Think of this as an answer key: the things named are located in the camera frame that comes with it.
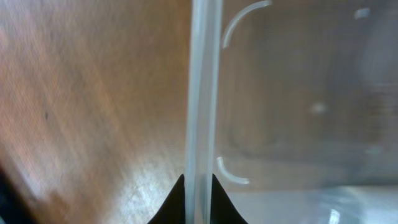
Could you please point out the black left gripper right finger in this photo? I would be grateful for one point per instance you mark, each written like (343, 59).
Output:
(222, 209)

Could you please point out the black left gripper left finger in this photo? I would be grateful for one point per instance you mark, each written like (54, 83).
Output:
(172, 211)

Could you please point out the clear plastic container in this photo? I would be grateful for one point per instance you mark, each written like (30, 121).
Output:
(293, 106)

